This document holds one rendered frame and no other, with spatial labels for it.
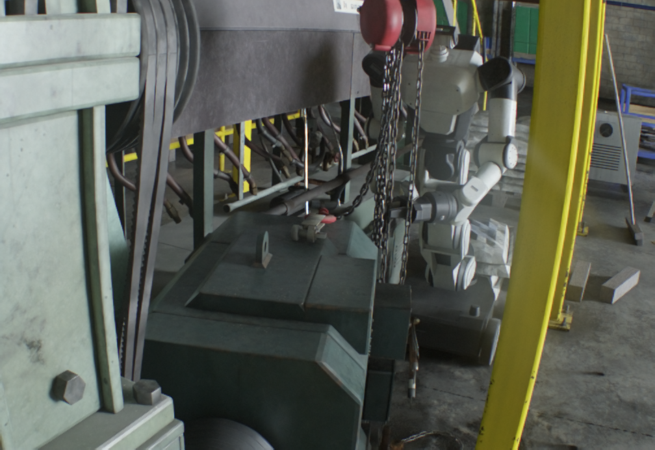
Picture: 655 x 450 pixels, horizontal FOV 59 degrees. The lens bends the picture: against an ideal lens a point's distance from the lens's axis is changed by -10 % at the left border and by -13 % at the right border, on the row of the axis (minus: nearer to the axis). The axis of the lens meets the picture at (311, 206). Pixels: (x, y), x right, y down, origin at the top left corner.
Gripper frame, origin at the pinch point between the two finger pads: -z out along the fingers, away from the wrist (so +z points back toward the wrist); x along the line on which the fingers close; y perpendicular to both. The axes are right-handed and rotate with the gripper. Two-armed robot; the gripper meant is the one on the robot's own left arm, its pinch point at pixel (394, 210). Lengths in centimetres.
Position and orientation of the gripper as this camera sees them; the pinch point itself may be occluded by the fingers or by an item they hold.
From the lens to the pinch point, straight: 176.5
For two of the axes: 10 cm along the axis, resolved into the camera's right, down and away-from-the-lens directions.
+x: -3.7, -2.8, 8.9
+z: 9.3, -0.6, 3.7
